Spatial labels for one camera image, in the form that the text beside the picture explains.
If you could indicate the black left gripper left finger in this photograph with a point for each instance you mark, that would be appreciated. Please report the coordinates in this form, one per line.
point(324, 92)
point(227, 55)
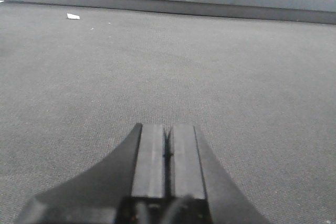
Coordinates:
point(133, 170)

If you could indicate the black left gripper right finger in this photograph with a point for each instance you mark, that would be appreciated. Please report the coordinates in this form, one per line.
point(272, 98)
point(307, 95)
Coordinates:
point(196, 171)

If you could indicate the dark grey conveyor belt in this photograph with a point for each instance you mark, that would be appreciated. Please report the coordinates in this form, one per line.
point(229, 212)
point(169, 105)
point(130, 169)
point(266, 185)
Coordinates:
point(263, 93)

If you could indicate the white paper scrap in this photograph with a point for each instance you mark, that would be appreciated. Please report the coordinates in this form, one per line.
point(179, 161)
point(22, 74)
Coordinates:
point(73, 17)

